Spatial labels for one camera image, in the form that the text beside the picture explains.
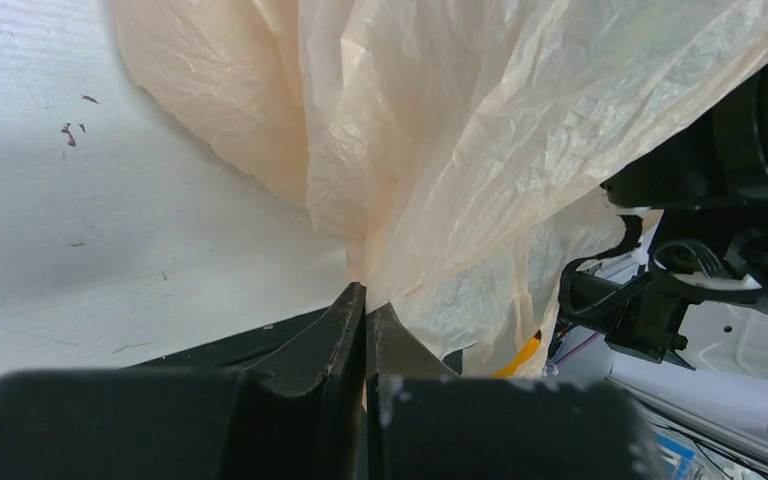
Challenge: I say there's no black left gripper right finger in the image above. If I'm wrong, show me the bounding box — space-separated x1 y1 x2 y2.
365 305 668 479

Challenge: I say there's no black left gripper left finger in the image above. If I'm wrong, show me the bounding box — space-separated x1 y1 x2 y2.
0 283 366 479

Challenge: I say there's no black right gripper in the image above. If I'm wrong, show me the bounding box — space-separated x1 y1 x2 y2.
601 64 768 209

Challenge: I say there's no orange translucent plastic bag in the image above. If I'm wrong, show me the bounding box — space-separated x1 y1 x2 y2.
112 1 768 377

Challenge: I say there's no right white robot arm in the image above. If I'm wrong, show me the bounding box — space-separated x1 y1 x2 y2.
603 64 768 381

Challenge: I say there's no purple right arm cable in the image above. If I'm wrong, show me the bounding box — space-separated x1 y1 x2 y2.
552 331 604 369

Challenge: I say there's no aluminium frame rail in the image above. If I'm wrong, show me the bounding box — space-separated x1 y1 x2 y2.
608 376 768 479

